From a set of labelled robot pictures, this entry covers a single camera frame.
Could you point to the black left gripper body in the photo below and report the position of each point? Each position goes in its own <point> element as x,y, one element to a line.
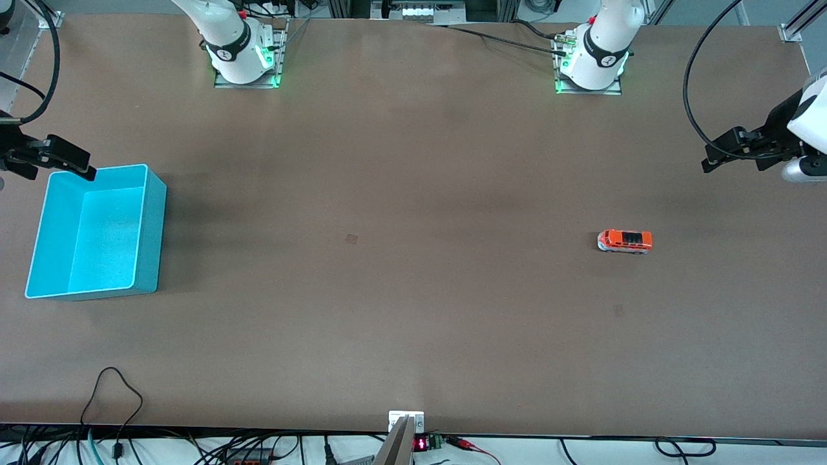
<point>780,124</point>

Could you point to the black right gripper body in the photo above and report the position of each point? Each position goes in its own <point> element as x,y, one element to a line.
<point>9,152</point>

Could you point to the orange toy bus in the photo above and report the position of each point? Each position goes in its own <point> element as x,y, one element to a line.
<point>623,240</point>

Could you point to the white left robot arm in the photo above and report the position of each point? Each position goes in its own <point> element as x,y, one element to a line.
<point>597,58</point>

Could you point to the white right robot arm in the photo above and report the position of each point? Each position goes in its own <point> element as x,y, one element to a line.
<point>232,58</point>

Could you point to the blue plastic box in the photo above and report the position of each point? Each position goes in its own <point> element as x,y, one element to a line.
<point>148,226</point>

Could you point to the dark equipment rack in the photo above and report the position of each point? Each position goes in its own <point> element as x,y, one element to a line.
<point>484,8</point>

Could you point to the white rack device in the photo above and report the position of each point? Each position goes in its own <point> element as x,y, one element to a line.
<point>420,11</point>

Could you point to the red digit display module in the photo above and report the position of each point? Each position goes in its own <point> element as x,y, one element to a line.
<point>420,444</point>

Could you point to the aluminium frame corner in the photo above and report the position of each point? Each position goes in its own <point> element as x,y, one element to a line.
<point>789,32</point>
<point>52,20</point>

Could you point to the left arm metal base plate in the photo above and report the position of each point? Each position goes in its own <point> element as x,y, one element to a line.
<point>607,92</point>

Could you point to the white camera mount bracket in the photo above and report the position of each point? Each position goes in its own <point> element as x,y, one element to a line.
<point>395,418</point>

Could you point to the grey camera mount bar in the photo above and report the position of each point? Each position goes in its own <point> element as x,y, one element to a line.
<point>395,449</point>

